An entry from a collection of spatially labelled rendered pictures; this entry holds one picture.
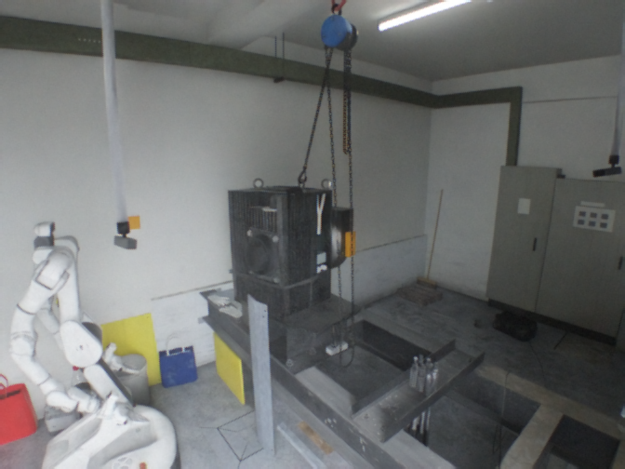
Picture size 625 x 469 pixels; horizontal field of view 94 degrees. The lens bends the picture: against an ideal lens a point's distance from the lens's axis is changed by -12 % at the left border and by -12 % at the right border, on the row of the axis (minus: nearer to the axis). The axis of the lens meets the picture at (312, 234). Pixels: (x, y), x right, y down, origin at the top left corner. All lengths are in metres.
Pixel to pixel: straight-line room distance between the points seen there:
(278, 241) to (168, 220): 1.23
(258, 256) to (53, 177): 1.49
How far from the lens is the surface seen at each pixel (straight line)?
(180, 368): 3.00
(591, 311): 4.27
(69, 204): 2.64
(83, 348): 1.79
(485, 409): 2.26
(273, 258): 1.83
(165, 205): 2.79
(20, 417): 3.00
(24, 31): 2.66
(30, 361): 1.65
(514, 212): 4.25
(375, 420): 1.67
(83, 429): 2.21
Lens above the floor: 1.80
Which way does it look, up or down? 13 degrees down
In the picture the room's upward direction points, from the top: straight up
